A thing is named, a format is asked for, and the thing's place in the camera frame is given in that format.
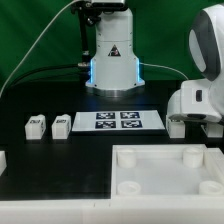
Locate white square table top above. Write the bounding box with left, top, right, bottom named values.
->
left=111, top=144, right=224, bottom=199

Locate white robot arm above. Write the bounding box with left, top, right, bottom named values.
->
left=71, top=0, right=224, bottom=126

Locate white sheet with markers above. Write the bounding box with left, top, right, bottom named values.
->
left=72, top=110, right=165, bottom=132

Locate white left obstacle block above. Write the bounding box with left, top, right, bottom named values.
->
left=0, top=151, right=7, bottom=176

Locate white right cable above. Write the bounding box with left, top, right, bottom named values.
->
left=139, top=62, right=190, bottom=81

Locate white cable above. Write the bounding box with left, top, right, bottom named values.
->
left=139, top=62, right=190, bottom=81
left=0, top=0, right=83, bottom=98

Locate black cable bundle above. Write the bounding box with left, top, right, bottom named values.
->
left=6, top=63, right=91, bottom=91

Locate white front border rail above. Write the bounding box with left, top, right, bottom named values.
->
left=0, top=197, right=224, bottom=224

